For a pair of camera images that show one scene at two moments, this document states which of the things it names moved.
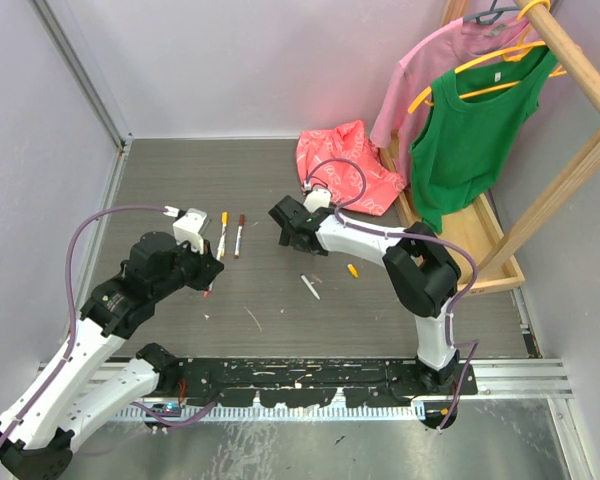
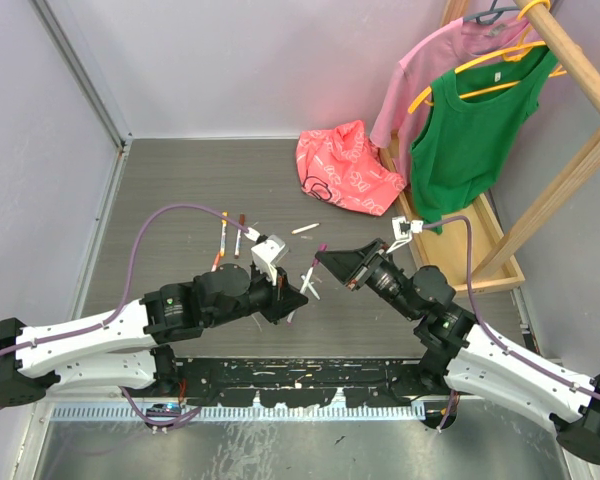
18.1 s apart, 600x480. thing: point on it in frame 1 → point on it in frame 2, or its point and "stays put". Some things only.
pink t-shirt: [409, 87] stays put
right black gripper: [286, 240] → [351, 266]
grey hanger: [489, 16] stays put
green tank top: [477, 118] stays put
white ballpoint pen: [220, 255] → [302, 289]
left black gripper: [206, 263] → [283, 296]
